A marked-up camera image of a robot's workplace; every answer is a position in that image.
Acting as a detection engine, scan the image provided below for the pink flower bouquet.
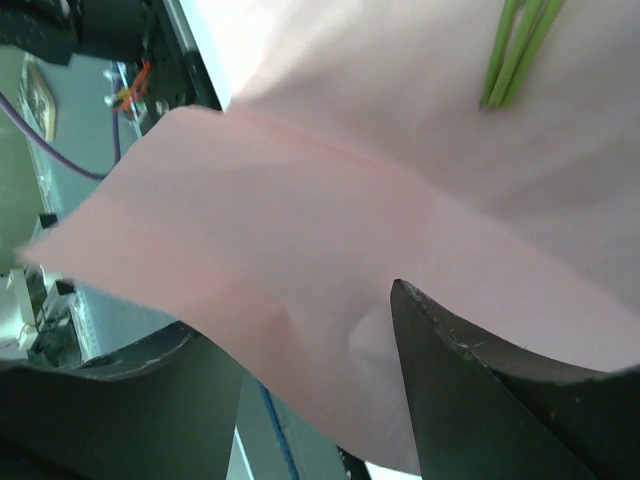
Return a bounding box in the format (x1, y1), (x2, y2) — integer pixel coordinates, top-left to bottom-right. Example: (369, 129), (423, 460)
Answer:
(480, 0), (565, 110)

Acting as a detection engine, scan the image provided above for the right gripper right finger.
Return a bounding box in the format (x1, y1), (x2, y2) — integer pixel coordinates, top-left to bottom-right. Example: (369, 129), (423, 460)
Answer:
(390, 280), (639, 479)

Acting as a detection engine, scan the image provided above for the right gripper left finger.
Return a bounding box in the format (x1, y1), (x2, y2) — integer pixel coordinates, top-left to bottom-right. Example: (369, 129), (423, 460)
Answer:
(1, 325), (242, 479)

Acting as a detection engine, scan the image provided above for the purple wrapping paper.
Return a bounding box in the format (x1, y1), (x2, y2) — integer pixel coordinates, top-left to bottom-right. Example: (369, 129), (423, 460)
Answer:
(22, 1), (639, 473)

